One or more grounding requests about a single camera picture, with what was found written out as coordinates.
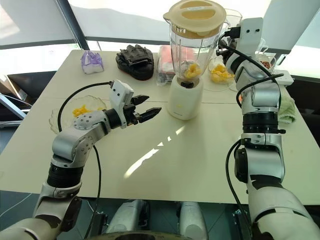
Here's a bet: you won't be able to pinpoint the large scalloped glass bowl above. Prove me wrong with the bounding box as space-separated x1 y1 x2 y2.
48 94 111 134

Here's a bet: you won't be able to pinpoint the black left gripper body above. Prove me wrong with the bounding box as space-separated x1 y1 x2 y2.
123 103 141 126

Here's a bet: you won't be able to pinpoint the pink cloth pack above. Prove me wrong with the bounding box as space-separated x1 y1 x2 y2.
155 44 195 86

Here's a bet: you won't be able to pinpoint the silver right robot leg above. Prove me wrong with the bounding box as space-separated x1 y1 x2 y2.
178 200 210 240

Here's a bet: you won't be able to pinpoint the small scalloped glass bowl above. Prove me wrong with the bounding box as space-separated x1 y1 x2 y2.
208 56 236 85

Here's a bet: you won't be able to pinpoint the grey metal frame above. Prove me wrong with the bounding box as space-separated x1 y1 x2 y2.
0 91 28 126

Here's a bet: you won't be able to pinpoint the white blender base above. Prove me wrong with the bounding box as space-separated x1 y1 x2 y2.
166 74 205 121

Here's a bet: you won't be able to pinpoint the black table bracket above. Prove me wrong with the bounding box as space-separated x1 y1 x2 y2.
231 209 251 227
91 210 109 235

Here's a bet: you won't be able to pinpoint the silver left robot leg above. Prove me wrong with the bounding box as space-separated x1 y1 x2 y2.
105 199 151 236

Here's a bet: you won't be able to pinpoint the silver robot leg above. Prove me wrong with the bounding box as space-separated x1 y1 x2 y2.
178 200 210 240
105 199 151 236

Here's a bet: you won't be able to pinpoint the cream blender lid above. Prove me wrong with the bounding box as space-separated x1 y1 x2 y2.
162 0 227 36

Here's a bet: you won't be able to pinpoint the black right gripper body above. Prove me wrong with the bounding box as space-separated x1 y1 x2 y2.
219 37 238 60

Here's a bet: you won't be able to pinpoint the white power cable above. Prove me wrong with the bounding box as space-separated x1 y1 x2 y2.
203 81 239 92

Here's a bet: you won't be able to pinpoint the white power strip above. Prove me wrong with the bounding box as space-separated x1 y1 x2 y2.
270 70 294 86

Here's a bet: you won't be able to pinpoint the purple and white bag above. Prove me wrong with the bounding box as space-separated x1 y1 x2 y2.
80 49 105 75

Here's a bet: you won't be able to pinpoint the cardboard box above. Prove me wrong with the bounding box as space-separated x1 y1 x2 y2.
0 74 34 106

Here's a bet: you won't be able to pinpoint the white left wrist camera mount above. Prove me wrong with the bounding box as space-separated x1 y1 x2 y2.
108 79 135 129

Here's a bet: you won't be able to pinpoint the black gloves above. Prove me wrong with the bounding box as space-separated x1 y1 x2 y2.
115 43 154 81

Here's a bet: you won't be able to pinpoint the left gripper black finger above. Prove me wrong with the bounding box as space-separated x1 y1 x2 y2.
138 106 163 124
131 94 151 106

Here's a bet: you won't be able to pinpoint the orange fruit pieces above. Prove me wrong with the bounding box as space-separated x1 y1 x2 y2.
71 104 104 118
210 63 235 84
183 63 203 80

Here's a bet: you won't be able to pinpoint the green cloth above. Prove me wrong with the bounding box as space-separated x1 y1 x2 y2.
278 95 297 125

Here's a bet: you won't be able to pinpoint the dark window frame post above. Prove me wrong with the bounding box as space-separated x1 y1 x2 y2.
55 0 91 51

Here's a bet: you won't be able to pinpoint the clear plastic beaker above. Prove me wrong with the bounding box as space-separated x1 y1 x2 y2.
264 53 279 70

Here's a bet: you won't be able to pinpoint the clear blender jug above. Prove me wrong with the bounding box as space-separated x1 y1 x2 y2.
164 8 244 89

